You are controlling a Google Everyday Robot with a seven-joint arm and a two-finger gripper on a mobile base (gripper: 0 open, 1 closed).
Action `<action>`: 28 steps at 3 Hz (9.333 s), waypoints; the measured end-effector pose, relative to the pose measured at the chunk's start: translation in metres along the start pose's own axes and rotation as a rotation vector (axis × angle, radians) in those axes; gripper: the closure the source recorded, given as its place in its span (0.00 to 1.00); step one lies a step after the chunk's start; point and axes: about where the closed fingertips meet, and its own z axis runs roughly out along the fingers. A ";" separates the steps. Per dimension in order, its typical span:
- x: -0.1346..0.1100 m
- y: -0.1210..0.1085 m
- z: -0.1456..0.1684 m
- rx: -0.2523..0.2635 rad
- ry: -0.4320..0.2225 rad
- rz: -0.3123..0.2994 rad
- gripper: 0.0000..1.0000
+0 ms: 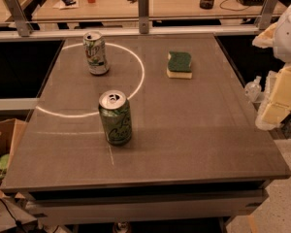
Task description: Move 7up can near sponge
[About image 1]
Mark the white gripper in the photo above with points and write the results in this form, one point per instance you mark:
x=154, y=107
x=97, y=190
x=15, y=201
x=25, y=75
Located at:
x=289, y=38

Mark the metal bracket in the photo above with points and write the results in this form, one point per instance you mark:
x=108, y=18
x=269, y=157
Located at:
x=143, y=13
x=264, y=19
x=23, y=27

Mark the can under table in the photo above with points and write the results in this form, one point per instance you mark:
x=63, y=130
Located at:
x=122, y=227

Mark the right metal bracket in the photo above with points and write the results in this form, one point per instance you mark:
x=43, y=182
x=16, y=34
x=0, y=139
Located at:
x=264, y=19

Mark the cardboard box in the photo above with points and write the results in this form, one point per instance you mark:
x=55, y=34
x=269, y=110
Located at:
x=11, y=131

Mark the black mesh cup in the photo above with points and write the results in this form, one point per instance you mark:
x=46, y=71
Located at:
x=206, y=4

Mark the white 7up can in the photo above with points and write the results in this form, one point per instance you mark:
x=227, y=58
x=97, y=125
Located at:
x=94, y=47

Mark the left metal bracket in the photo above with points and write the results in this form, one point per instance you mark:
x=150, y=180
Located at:
x=23, y=27

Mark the middle metal bracket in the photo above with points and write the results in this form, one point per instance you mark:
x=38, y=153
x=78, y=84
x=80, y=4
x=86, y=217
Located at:
x=143, y=13

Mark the clear plastic bottle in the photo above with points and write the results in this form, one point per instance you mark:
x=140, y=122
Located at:
x=253, y=89

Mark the green and yellow sponge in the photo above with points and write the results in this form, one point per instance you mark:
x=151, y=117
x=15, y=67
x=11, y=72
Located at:
x=179, y=65

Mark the green soda can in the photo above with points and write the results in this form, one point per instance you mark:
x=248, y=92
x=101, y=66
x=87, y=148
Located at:
x=114, y=111

